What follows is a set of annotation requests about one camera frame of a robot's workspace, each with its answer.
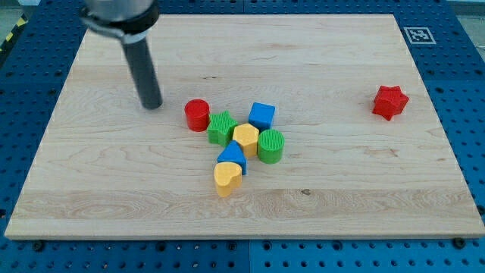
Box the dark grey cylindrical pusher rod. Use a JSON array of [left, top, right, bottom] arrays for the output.
[[123, 38, 163, 110]]

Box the red cylinder block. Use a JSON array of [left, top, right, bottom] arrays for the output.
[[184, 99, 210, 132]]

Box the green star block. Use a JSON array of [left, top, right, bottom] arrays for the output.
[[207, 110, 238, 147]]

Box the wooden board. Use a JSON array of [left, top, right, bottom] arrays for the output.
[[5, 14, 484, 240]]

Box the yellow hexagon block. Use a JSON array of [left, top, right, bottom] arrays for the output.
[[233, 124, 259, 158]]

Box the blue triangle block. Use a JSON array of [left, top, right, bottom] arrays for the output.
[[217, 140, 247, 175]]

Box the blue cube block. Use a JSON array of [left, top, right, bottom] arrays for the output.
[[248, 102, 276, 132]]

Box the yellow heart block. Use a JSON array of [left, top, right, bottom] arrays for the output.
[[214, 162, 243, 197]]

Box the green cylinder block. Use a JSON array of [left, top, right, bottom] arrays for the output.
[[258, 129, 285, 164]]

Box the red star block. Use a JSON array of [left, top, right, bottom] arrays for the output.
[[372, 86, 409, 121]]

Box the white fiducial marker tag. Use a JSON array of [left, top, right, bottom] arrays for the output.
[[404, 27, 436, 45]]

